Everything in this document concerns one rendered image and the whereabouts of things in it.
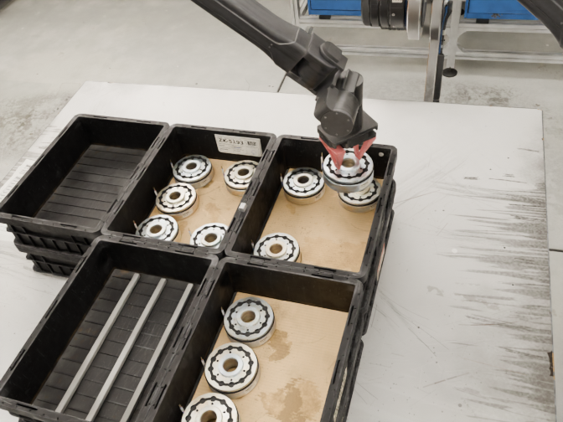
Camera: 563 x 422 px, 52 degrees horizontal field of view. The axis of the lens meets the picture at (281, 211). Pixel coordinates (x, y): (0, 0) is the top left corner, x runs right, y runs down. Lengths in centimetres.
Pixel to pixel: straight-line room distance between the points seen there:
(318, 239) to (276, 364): 33
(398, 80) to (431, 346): 214
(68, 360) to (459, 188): 106
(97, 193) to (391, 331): 83
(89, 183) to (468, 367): 106
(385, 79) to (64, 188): 207
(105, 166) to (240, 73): 190
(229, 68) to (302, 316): 249
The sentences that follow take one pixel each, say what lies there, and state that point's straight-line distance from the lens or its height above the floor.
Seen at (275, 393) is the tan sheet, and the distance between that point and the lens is 112.
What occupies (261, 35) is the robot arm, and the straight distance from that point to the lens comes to 100.
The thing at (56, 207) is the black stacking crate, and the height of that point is 83.
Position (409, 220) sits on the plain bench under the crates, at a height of 70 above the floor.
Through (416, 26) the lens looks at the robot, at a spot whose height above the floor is 111.
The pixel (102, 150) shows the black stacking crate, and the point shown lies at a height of 83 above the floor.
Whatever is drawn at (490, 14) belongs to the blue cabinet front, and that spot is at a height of 34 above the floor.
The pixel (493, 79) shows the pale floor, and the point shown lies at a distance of 329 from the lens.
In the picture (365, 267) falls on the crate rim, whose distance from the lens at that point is 114.
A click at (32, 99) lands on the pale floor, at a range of 379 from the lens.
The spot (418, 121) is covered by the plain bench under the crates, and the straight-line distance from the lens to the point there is 183.
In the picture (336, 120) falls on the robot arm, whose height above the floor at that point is 123.
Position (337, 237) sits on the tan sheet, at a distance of 132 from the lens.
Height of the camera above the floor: 183
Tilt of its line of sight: 46 degrees down
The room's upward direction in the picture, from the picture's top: 10 degrees counter-clockwise
